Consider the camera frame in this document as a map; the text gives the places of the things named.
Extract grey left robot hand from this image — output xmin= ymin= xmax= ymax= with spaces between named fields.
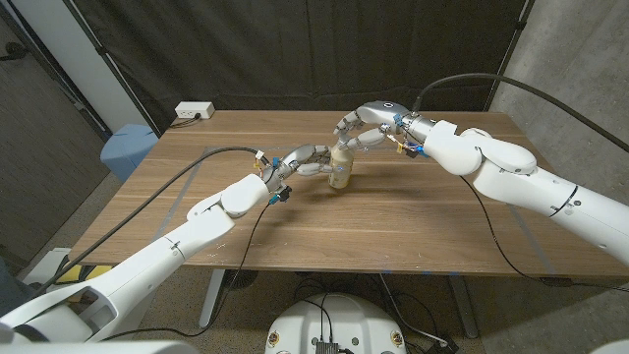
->
xmin=257 ymin=143 xmax=337 ymax=195

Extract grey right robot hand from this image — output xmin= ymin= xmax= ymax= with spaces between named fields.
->
xmin=332 ymin=100 xmax=428 ymax=152

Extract beige drink bottle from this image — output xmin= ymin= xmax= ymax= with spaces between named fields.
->
xmin=327 ymin=142 xmax=356 ymax=190

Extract white power strip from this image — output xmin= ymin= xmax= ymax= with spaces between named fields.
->
xmin=174 ymin=101 xmax=216 ymax=120

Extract black backdrop curtain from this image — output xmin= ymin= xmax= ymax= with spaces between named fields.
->
xmin=63 ymin=0 xmax=537 ymax=137

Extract black backdrop stand pole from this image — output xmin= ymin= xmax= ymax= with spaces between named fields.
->
xmin=63 ymin=0 xmax=162 ymax=138
xmin=485 ymin=0 xmax=536 ymax=112

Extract round black floor grille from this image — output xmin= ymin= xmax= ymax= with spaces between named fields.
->
xmin=223 ymin=268 xmax=259 ymax=291

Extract grey table leg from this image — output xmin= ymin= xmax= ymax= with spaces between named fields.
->
xmin=199 ymin=268 xmax=227 ymax=329
xmin=449 ymin=274 xmax=480 ymax=339

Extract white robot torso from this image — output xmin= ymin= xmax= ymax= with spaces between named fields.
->
xmin=264 ymin=292 xmax=408 ymax=354

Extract light blue bin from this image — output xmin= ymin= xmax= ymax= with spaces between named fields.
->
xmin=99 ymin=123 xmax=159 ymax=183

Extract black power adapter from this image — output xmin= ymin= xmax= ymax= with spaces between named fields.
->
xmin=427 ymin=336 xmax=461 ymax=354

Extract yellow object on floor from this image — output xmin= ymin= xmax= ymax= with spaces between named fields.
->
xmin=56 ymin=265 xmax=112 ymax=286

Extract person in blue jeans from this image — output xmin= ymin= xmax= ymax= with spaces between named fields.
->
xmin=0 ymin=255 xmax=30 ymax=316

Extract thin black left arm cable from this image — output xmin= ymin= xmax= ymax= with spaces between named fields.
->
xmin=100 ymin=199 xmax=274 ymax=341

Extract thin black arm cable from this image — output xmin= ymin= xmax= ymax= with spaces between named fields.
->
xmin=100 ymin=199 xmax=274 ymax=341
xmin=459 ymin=174 xmax=629 ymax=294

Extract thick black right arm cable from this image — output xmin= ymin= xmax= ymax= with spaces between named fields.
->
xmin=412 ymin=72 xmax=629 ymax=153

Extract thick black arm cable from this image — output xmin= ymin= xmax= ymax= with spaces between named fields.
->
xmin=412 ymin=72 xmax=629 ymax=153
xmin=27 ymin=146 xmax=269 ymax=299

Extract black power strip cord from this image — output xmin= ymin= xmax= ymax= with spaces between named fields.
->
xmin=169 ymin=112 xmax=202 ymax=130

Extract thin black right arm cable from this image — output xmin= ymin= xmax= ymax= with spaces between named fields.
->
xmin=459 ymin=174 xmax=629 ymax=294

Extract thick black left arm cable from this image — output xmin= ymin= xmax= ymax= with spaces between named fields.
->
xmin=27 ymin=146 xmax=269 ymax=299

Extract black torso cable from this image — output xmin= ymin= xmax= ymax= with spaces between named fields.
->
xmin=294 ymin=277 xmax=335 ymax=341

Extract grey floor cable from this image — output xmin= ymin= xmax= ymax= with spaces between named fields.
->
xmin=377 ymin=272 xmax=448 ymax=345

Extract black door handle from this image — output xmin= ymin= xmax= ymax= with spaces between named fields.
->
xmin=0 ymin=41 xmax=29 ymax=63

